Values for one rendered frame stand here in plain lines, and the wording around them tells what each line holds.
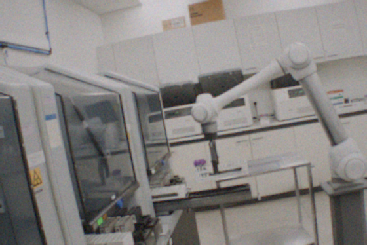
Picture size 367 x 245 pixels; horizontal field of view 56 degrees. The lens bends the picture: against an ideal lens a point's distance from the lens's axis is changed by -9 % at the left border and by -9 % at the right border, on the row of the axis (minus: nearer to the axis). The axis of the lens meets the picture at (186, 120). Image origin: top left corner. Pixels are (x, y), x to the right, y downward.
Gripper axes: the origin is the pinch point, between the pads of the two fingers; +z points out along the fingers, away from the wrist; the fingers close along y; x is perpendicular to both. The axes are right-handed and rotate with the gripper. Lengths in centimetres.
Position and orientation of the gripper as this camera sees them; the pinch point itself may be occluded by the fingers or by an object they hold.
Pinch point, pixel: (216, 168)
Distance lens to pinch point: 212.9
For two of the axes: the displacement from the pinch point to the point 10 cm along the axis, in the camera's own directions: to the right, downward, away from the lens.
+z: 1.7, 9.8, 0.5
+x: -9.7, 1.6, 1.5
